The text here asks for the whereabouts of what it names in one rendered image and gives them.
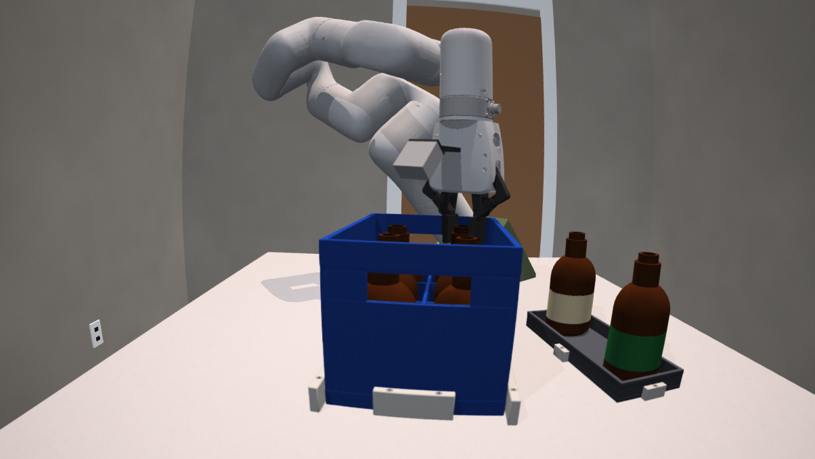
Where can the blue crate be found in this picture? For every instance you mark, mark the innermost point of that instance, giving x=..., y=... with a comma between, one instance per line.
x=466, y=349

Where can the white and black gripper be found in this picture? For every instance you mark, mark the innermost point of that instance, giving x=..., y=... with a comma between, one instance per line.
x=470, y=171

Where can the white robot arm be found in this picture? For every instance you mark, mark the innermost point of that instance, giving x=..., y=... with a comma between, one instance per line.
x=401, y=135

